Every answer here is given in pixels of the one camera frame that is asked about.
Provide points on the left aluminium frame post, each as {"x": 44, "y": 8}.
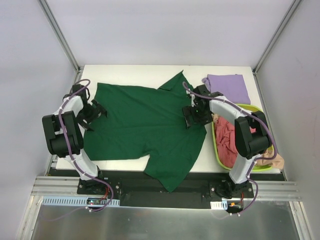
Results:
{"x": 44, "y": 5}

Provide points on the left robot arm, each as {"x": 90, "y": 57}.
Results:
{"x": 64, "y": 132}

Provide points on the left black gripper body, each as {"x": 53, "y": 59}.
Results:
{"x": 94, "y": 113}

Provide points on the right aluminium frame post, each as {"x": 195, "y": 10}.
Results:
{"x": 293, "y": 7}

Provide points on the aluminium frame post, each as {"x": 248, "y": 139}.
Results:
{"x": 293, "y": 7}
{"x": 44, "y": 5}

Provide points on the left white cable duct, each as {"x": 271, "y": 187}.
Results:
{"x": 73, "y": 201}

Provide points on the white cable duct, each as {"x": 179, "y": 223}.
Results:
{"x": 219, "y": 205}
{"x": 73, "y": 201}

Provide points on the right white cable duct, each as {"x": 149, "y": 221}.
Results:
{"x": 219, "y": 205}

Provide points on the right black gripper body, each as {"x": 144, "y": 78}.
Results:
{"x": 190, "y": 116}

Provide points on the folded purple t shirt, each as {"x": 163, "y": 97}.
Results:
{"x": 232, "y": 86}

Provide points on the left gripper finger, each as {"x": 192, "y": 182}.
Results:
{"x": 86, "y": 125}
{"x": 98, "y": 110}

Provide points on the green polo shirt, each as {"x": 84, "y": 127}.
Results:
{"x": 143, "y": 121}

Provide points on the beige garment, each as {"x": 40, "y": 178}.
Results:
{"x": 278, "y": 162}

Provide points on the pink red t shirt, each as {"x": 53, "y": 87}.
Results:
{"x": 225, "y": 141}

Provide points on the aluminium front rail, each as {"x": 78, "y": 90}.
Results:
{"x": 285, "y": 191}

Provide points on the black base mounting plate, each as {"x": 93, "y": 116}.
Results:
{"x": 174, "y": 200}

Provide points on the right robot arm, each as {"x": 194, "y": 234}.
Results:
{"x": 251, "y": 133}

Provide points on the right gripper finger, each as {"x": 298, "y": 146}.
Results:
{"x": 189, "y": 122}
{"x": 187, "y": 111}

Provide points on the lime green plastic basket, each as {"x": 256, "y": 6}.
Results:
{"x": 256, "y": 168}

